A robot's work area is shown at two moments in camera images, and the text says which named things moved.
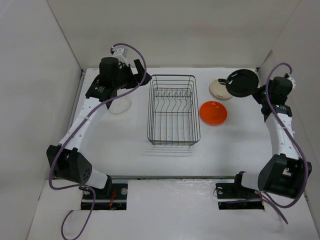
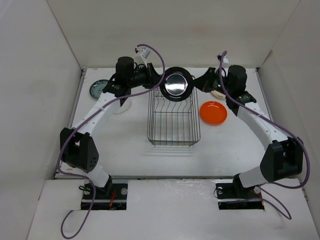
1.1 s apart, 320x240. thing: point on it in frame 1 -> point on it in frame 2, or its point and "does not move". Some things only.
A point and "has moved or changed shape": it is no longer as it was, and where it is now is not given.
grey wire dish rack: x=173 y=114 does not move
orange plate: x=213 y=113 does not move
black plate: x=242 y=82 has moved or changed shape
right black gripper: x=256 y=92 -> x=203 y=82
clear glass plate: x=120 y=105 does not move
